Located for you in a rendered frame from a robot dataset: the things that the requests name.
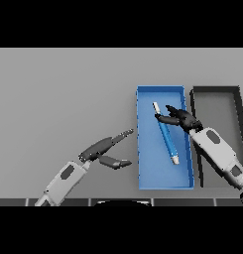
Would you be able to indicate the dark grey bin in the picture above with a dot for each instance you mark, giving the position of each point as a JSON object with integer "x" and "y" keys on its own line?
{"x": 213, "y": 109}

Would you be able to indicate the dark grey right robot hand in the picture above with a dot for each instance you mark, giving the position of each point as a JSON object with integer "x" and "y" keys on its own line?
{"x": 184, "y": 119}

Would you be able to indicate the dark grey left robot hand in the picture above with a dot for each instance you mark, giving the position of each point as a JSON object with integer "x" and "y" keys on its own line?
{"x": 98, "y": 148}

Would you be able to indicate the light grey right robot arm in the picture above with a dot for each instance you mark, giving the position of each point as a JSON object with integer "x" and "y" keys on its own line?
{"x": 218, "y": 152}

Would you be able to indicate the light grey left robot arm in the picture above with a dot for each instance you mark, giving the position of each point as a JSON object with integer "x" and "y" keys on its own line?
{"x": 62, "y": 180}

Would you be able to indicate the blue bin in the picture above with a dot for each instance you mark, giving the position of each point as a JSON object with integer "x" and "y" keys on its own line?
{"x": 152, "y": 155}

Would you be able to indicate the blue pipe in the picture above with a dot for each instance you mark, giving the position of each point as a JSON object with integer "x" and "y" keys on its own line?
{"x": 166, "y": 134}

